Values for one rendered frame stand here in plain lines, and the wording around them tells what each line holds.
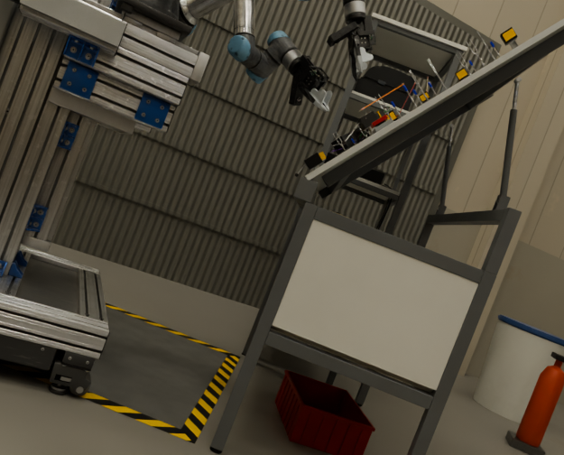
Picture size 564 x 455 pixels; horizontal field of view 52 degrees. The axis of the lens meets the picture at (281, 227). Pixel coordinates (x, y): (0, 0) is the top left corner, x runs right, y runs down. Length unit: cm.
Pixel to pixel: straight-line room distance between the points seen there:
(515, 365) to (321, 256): 283
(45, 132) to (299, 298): 97
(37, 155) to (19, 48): 33
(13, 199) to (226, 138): 244
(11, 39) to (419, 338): 154
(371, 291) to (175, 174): 266
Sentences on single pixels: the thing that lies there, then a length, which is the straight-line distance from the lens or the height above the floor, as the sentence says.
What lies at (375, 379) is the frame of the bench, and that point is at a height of 39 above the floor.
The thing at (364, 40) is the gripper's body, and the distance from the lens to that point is 212.
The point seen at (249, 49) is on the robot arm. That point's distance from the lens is 206.
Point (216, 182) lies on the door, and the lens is 426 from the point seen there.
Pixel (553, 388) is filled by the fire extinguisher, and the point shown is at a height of 39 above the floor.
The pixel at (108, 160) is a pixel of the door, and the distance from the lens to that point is 415.
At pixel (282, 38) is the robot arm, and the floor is 132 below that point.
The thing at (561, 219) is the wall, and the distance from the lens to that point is 599.
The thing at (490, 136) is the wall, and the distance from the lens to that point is 537.
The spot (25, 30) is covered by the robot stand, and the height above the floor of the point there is 98.
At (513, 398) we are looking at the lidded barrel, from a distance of 443.
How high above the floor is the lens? 74
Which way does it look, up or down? 1 degrees down
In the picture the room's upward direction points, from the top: 21 degrees clockwise
